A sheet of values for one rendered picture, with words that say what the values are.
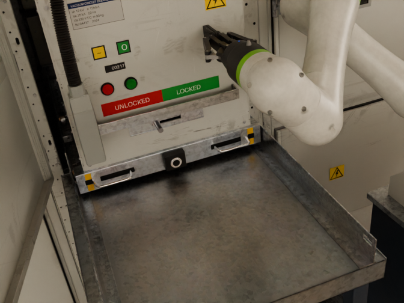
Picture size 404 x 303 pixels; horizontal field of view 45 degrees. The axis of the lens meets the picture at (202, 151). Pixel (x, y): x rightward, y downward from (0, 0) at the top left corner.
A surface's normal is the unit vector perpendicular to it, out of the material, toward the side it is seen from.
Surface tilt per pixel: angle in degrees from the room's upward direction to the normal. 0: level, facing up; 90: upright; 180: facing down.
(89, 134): 90
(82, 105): 61
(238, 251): 0
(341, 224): 90
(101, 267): 0
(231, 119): 90
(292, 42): 90
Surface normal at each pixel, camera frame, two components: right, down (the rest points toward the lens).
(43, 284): 0.34, 0.47
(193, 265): -0.11, -0.84
